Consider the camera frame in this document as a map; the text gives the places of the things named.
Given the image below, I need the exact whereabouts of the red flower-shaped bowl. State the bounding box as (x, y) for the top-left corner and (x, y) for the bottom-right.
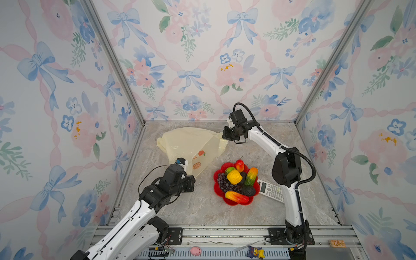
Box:
(213, 162), (260, 206)

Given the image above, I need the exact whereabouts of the yellow plastic bag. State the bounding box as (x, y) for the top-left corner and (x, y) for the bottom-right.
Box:
(157, 127), (228, 177)

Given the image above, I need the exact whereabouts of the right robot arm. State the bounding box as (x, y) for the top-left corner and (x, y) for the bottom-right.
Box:
(223, 119), (316, 248)

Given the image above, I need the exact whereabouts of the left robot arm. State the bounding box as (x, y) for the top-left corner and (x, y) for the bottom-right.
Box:
(71, 158), (196, 260)

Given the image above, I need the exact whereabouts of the red apple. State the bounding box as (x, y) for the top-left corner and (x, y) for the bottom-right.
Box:
(235, 159), (245, 173)

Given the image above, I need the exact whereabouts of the purple grape bunch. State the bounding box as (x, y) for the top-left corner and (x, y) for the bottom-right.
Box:
(217, 173), (240, 193)

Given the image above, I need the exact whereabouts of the yellow lemon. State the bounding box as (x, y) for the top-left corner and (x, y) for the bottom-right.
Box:
(227, 170), (243, 185)

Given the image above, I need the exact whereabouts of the red yellow mango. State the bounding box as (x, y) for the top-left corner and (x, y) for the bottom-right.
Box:
(225, 191), (250, 204)

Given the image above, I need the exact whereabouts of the dark avocado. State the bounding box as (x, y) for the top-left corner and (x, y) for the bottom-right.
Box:
(239, 186), (256, 197)

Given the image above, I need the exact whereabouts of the pink pig toy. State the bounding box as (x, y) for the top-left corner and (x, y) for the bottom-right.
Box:
(189, 247), (202, 256)

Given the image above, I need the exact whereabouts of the white calculator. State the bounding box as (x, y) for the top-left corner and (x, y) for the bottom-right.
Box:
(257, 180), (284, 204)

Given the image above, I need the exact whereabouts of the purple yellow toy figure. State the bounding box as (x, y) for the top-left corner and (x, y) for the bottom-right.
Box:
(247, 246), (265, 260)

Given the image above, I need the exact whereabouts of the small wooden tag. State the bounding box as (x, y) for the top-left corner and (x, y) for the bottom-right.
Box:
(329, 239), (347, 248)

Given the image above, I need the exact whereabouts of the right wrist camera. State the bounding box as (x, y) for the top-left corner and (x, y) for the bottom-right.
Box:
(227, 109), (248, 128)

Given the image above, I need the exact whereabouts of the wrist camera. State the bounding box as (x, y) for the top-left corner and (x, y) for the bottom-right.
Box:
(227, 109), (248, 128)
(175, 158), (189, 175)

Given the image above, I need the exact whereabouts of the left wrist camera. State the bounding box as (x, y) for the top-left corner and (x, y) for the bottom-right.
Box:
(175, 158), (189, 175)

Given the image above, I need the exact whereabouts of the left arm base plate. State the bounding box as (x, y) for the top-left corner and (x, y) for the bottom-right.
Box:
(156, 227), (184, 245)

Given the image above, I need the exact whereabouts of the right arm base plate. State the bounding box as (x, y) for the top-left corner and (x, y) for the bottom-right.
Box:
(264, 226), (315, 246)

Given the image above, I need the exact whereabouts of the aluminium rail frame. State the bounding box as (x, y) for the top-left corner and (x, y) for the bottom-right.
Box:
(84, 225), (369, 260)

